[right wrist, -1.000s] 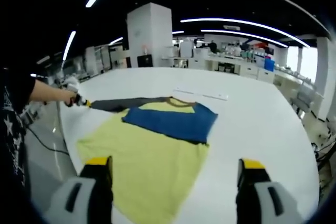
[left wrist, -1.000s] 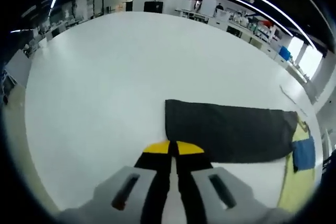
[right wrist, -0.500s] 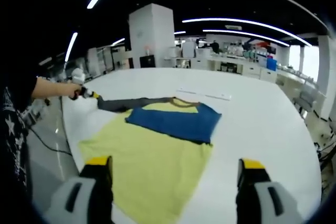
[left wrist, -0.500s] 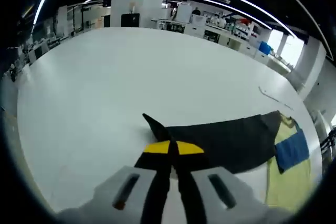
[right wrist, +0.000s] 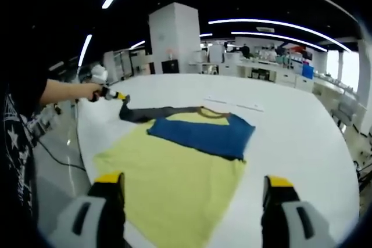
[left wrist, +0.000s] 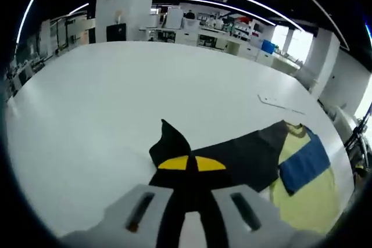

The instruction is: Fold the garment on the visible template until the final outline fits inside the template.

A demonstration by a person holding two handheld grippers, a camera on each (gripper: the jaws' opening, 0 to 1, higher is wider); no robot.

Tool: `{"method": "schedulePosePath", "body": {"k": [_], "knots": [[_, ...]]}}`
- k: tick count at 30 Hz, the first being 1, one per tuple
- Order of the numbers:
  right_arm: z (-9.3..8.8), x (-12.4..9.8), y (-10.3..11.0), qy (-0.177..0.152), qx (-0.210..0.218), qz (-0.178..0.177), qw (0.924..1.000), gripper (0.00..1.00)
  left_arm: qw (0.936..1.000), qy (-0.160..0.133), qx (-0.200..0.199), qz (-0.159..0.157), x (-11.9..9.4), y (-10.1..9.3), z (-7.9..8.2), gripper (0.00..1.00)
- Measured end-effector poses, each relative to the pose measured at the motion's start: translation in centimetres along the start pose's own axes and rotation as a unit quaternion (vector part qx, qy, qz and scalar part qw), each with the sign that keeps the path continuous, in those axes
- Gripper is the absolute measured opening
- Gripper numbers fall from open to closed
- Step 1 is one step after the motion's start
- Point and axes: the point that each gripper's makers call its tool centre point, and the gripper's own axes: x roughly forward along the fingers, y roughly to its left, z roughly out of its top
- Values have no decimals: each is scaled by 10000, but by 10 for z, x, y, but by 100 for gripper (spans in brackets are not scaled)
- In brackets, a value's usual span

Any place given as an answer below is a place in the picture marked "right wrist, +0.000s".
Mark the blue plastic bin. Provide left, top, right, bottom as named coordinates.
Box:
left=302, top=64, right=315, bottom=80

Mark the grey mesh office chair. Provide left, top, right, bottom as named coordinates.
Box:
left=330, top=96, right=359, bottom=136

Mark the person's printed shirt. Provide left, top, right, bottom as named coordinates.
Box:
left=0, top=76, right=40, bottom=233

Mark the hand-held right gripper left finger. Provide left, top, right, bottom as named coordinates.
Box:
left=48, top=171, right=128, bottom=248

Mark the black cable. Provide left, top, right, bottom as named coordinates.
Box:
left=37, top=139, right=88, bottom=171

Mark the black cabinet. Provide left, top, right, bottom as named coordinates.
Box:
left=161, top=59, right=180, bottom=74

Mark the yellow garment with dark sleeves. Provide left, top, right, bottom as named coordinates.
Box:
left=92, top=105, right=257, bottom=248

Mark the person's left hand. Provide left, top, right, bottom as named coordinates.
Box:
left=84, top=83, right=104, bottom=103

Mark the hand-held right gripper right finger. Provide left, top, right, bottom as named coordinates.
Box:
left=260, top=175, right=335, bottom=248

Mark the white cabinet row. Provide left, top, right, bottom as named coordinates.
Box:
left=188, top=57, right=315, bottom=89

